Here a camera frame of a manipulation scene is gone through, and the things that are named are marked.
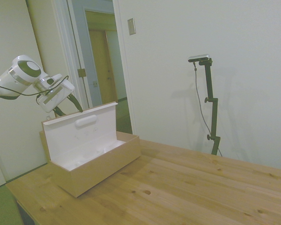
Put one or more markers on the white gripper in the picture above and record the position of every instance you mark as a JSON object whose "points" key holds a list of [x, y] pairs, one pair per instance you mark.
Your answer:
{"points": [[63, 90]]}

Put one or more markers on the brown cardboard box white interior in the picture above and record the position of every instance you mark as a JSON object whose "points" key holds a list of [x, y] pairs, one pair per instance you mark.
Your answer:
{"points": [[96, 161]]}

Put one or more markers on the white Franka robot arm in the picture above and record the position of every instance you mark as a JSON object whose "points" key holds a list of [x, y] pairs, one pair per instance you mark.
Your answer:
{"points": [[18, 75]]}

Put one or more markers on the brass door hinge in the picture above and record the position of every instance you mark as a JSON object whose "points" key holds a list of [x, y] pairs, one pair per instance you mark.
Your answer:
{"points": [[82, 72]]}

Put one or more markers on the brown wooden hallway door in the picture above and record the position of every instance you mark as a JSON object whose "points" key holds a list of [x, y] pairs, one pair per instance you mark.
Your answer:
{"points": [[100, 68]]}

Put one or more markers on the pale blue open door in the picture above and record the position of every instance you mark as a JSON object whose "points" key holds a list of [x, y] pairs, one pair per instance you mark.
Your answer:
{"points": [[86, 47]]}

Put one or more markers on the silver wrist camera bar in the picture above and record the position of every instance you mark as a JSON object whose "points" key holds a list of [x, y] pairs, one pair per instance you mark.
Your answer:
{"points": [[53, 95]]}

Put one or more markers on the metal wall switch plate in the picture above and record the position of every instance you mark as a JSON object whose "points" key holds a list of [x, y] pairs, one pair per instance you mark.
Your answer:
{"points": [[131, 26]]}

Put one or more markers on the grey exterior camera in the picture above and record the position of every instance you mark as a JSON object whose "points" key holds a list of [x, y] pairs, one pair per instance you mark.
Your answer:
{"points": [[199, 57]]}

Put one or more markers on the black camera stand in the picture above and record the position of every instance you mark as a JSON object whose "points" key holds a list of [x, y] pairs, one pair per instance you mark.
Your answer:
{"points": [[213, 112]]}

